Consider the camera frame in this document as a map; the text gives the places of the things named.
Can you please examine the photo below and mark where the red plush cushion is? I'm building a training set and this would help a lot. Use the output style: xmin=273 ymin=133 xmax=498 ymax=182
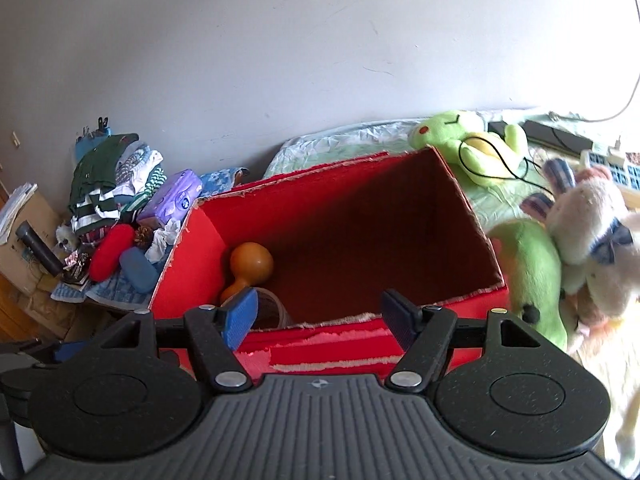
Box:
xmin=89 ymin=223 xmax=135 ymax=282

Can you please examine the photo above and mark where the stack of white papers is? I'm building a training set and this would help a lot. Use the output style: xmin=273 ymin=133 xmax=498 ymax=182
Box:
xmin=0 ymin=182 xmax=38 ymax=246

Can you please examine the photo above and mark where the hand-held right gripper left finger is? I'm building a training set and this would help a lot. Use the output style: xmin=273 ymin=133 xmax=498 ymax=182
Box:
xmin=99 ymin=287 xmax=260 ymax=395

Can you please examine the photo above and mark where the light green bed sheet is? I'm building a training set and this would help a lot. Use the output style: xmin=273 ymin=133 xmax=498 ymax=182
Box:
xmin=262 ymin=107 xmax=640 ymax=241

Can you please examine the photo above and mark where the blue glasses case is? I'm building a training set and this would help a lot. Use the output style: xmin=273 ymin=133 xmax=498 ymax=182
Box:
xmin=119 ymin=246 xmax=161 ymax=293

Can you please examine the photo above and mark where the black flat box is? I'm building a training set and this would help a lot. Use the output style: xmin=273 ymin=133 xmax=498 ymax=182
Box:
xmin=522 ymin=119 xmax=597 ymax=154

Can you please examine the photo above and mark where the brown cardboard box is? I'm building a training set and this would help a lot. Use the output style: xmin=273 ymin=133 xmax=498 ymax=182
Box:
xmin=0 ymin=190 xmax=66 ymax=291

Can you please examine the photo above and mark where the white rabbit plush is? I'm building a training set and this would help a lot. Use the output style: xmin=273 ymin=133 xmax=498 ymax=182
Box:
xmin=520 ymin=157 xmax=640 ymax=346

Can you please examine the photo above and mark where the small white toy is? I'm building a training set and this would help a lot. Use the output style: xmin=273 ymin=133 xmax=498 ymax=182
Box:
xmin=54 ymin=225 xmax=81 ymax=253

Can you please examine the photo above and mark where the orange wooden gourd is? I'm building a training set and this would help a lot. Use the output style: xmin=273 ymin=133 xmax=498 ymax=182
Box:
xmin=219 ymin=241 xmax=276 ymax=305

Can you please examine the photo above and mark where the pile of folded clothes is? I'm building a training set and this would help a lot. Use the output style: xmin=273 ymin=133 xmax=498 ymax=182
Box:
xmin=67 ymin=132 xmax=168 ymax=243

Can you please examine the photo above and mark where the red cardboard box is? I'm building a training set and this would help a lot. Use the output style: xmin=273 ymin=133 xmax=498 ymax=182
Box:
xmin=147 ymin=145 xmax=511 ymax=381

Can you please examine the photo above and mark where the white cable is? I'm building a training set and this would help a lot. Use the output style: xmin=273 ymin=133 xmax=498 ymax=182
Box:
xmin=549 ymin=0 xmax=640 ymax=124

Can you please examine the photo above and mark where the large green plush toy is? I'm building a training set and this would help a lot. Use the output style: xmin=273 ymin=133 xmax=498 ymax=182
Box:
xmin=487 ymin=219 xmax=571 ymax=353

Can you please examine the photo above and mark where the purple tissue packet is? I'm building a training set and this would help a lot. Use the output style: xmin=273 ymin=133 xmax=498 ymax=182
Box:
xmin=137 ymin=169 xmax=203 ymax=226

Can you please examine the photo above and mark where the blue holder with clips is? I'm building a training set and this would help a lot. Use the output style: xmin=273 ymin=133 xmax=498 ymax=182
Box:
xmin=75 ymin=117 xmax=113 ymax=161

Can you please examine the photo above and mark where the green frog plush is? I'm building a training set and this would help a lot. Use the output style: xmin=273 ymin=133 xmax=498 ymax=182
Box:
xmin=407 ymin=110 xmax=528 ymax=188

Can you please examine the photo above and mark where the blue patterned cloth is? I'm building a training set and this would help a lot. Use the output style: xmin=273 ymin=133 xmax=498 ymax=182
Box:
xmin=200 ymin=167 xmax=250 ymax=196

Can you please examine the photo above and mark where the black flashlight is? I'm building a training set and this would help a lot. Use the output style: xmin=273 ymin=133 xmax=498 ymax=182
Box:
xmin=15 ymin=221 xmax=66 ymax=277

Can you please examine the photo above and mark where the blue checked cloth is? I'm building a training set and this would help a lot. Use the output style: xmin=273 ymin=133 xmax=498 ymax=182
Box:
xmin=50 ymin=272 xmax=161 ymax=311

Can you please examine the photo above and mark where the cream fluffy blanket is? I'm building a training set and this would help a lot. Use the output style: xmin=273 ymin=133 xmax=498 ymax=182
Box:
xmin=570 ymin=305 xmax=640 ymax=476

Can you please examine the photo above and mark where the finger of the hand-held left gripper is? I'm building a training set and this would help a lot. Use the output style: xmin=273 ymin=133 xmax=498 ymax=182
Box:
xmin=0 ymin=339 xmax=87 ymax=365

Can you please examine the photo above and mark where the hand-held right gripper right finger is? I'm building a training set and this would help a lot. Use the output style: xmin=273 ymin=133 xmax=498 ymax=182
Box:
xmin=381 ymin=289 xmax=543 ymax=394

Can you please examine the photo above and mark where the black cable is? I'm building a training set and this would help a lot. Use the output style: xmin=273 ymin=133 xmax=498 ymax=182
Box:
xmin=457 ymin=131 xmax=557 ymax=197

